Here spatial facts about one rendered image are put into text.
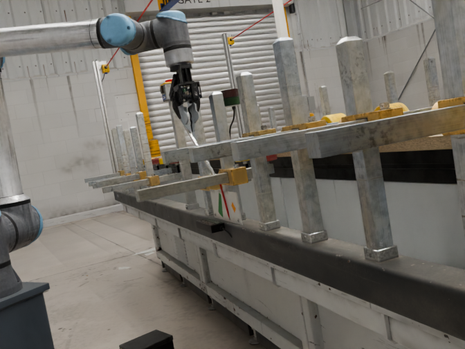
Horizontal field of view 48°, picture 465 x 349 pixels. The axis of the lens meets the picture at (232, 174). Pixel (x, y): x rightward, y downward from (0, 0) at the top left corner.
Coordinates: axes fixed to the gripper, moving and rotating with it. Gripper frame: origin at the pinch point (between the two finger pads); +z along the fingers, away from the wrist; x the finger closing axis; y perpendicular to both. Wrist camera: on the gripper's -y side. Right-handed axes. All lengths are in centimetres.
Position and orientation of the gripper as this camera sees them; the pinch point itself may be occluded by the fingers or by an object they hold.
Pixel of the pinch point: (190, 128)
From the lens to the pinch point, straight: 171.6
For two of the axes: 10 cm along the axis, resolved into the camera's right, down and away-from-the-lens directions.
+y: 3.4, 0.0, -9.4
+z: 1.8, 9.8, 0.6
